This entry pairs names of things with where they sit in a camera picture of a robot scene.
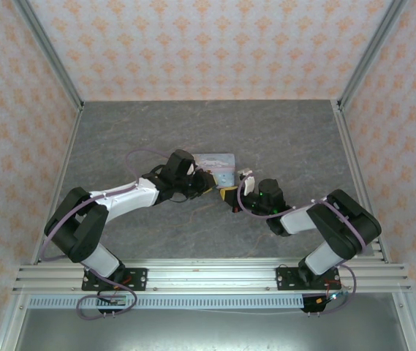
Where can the cartoon dog tin box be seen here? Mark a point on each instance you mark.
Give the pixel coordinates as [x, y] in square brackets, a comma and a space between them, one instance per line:
[215, 162]

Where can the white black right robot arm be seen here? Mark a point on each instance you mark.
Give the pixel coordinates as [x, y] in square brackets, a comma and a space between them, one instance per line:
[343, 226]

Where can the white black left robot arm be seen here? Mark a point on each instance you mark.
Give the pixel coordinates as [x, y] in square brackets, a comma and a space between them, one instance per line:
[127, 199]

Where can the grey metal shelf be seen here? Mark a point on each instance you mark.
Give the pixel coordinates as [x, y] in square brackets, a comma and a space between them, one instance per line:
[207, 332]

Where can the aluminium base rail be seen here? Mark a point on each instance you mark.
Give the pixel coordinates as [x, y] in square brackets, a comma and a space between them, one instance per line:
[211, 274]

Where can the aluminium table side rail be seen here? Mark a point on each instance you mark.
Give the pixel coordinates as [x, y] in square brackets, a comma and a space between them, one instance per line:
[354, 164]

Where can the aluminium frame post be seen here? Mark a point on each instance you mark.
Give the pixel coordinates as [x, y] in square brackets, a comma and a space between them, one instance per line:
[50, 55]
[372, 55]

